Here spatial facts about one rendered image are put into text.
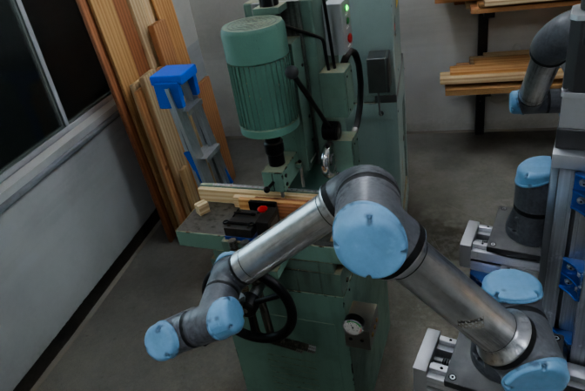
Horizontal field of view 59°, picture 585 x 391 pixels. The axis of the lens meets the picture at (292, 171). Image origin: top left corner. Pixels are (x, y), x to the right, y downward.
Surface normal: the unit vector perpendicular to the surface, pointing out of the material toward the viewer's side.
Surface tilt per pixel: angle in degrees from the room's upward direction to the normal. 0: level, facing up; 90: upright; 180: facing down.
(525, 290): 8
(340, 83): 90
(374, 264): 84
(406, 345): 0
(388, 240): 84
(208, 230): 0
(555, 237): 90
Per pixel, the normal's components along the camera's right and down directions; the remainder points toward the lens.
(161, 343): -0.37, 0.00
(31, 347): 0.96, 0.00
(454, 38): -0.22, 0.50
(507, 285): -0.13, -0.92
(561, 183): -0.47, 0.49
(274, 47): 0.59, 0.33
